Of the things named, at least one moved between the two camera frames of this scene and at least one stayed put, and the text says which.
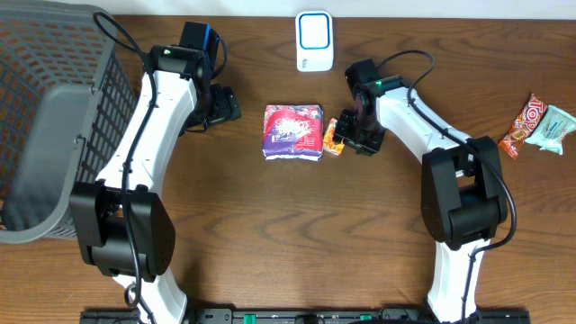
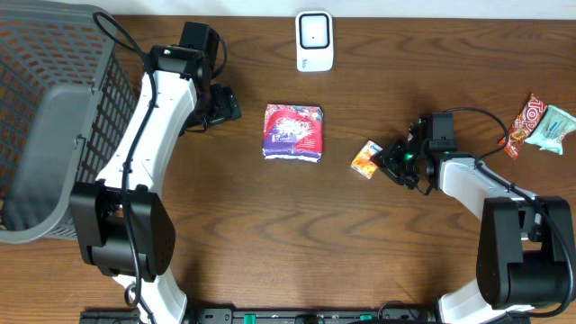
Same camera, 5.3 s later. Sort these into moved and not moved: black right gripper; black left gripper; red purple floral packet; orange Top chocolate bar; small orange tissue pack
Moved: black right gripper; small orange tissue pack
Not moved: orange Top chocolate bar; black left gripper; red purple floral packet
